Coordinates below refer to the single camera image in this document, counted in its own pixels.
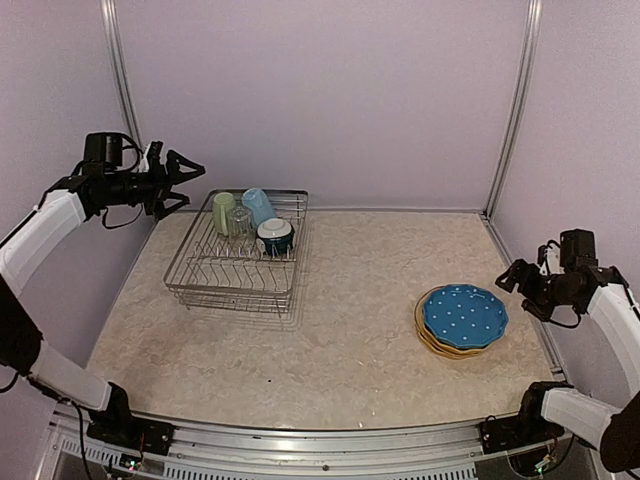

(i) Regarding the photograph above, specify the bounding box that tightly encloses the light green mug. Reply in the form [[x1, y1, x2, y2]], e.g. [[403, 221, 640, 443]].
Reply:
[[212, 191, 236, 236]]

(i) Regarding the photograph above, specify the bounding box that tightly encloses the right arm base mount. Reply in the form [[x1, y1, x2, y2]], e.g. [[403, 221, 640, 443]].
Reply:
[[478, 415, 565, 454]]

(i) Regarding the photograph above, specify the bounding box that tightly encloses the right aluminium frame post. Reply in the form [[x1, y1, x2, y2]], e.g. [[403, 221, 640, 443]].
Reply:
[[484, 0, 543, 221]]

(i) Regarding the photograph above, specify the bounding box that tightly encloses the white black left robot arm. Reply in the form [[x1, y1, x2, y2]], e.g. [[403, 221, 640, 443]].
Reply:
[[1, 132, 206, 445]]

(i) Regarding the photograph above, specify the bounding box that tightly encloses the yellow polka dot plate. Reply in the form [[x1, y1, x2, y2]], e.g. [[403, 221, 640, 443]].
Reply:
[[421, 339, 485, 360]]

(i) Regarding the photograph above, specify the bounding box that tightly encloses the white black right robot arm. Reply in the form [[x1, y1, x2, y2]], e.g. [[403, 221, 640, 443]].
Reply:
[[495, 229, 639, 478]]

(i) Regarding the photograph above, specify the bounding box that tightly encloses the clear glass cup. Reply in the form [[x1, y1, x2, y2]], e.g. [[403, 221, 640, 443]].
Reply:
[[226, 205, 253, 238]]

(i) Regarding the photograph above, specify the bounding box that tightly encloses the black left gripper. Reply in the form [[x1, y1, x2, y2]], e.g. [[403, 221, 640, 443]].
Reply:
[[105, 148, 205, 219]]

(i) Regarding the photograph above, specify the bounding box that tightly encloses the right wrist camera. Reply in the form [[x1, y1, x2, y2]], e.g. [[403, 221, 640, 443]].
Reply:
[[537, 239, 563, 276]]

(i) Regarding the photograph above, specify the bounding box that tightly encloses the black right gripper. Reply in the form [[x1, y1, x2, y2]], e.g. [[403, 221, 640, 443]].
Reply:
[[496, 259, 578, 322]]

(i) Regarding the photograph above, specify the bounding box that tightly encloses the teal and white bowl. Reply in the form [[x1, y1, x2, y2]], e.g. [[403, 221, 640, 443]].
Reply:
[[256, 217, 295, 258]]

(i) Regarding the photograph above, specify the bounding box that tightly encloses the blue plate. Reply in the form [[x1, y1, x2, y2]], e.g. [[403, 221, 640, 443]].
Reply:
[[418, 284, 509, 350]]

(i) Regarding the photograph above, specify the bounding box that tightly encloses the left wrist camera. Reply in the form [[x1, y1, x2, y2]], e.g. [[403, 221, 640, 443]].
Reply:
[[137, 141, 163, 173]]

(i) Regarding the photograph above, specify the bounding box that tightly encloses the aluminium frame post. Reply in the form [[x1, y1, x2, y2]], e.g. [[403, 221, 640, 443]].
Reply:
[[99, 0, 142, 144], [484, 0, 543, 221]]

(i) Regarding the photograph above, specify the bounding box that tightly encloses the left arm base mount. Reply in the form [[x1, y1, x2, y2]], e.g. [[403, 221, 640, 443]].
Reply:
[[87, 416, 175, 456]]

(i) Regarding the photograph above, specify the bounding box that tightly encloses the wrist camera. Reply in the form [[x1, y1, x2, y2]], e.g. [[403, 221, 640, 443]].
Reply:
[[537, 239, 563, 276], [137, 141, 163, 173]]

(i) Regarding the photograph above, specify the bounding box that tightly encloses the front aluminium rail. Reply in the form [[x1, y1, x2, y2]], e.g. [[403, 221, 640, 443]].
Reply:
[[29, 399, 616, 480]]

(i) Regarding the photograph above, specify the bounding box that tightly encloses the left aluminium frame post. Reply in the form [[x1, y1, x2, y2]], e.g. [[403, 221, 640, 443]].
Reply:
[[99, 0, 142, 144]]

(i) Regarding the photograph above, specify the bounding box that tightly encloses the light blue faceted cup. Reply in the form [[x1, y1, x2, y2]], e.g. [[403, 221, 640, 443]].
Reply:
[[242, 188, 277, 228]]

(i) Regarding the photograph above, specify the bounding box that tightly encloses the steel wire dish rack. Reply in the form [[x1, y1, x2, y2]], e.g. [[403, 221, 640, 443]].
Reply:
[[163, 189, 309, 317]]

